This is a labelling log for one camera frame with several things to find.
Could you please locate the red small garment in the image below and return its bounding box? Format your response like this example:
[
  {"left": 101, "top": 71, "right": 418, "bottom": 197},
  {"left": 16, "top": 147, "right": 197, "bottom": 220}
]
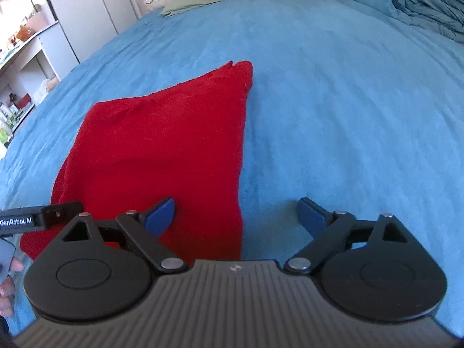
[{"left": 19, "top": 60, "right": 254, "bottom": 262}]

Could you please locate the person's left hand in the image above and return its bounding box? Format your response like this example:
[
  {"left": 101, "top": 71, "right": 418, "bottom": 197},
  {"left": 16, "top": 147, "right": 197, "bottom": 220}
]
[{"left": 0, "top": 257, "right": 24, "bottom": 317}]

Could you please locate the red box on shelf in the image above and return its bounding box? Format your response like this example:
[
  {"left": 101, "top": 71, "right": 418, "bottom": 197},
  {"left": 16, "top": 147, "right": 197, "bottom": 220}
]
[{"left": 15, "top": 93, "right": 31, "bottom": 109}]

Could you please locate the white shelf unit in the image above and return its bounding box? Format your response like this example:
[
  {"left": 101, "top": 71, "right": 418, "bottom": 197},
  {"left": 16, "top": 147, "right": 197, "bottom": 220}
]
[{"left": 1, "top": 21, "right": 79, "bottom": 147}]

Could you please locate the blue bed sheet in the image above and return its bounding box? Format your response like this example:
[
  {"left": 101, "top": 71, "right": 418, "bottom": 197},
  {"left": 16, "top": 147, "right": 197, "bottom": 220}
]
[{"left": 1, "top": 0, "right": 463, "bottom": 335}]

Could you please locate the orange plush toy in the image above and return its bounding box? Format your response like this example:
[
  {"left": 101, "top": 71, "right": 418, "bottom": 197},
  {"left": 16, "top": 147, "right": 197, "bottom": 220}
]
[{"left": 16, "top": 25, "right": 35, "bottom": 42}]

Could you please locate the pink basket on shelf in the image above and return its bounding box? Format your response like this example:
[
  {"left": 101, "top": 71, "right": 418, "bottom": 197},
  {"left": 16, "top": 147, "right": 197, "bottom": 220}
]
[{"left": 25, "top": 11, "right": 50, "bottom": 32}]

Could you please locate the white grey wardrobe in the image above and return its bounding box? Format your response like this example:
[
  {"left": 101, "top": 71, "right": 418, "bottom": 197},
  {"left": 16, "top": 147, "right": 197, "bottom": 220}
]
[{"left": 49, "top": 0, "right": 138, "bottom": 63}]

